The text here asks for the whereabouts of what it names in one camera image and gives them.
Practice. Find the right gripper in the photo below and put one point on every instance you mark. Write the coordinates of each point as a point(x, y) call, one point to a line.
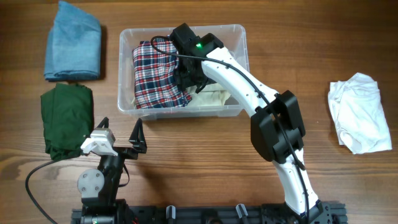
point(183, 79)

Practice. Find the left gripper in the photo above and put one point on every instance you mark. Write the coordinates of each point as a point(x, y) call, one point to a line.
point(137, 139)

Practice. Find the cream cloth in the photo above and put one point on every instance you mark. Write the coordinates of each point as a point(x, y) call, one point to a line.
point(211, 96)

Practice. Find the plaid cloth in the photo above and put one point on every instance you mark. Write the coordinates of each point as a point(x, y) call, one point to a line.
point(154, 84)

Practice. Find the clear plastic storage container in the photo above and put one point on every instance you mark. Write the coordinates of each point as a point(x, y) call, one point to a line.
point(232, 35)

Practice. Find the white cloth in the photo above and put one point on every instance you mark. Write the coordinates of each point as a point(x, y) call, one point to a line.
point(357, 112)

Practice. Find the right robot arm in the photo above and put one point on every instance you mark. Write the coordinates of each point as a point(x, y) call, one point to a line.
point(277, 127)

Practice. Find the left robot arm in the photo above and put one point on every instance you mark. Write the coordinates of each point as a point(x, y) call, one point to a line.
point(99, 186)

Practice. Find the dark green folded cloth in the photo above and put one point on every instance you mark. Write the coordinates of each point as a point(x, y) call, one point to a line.
point(67, 115)

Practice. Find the blue folded towel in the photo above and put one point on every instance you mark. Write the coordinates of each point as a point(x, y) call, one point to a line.
point(73, 50)

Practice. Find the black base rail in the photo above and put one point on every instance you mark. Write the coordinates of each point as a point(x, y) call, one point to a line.
point(330, 213)

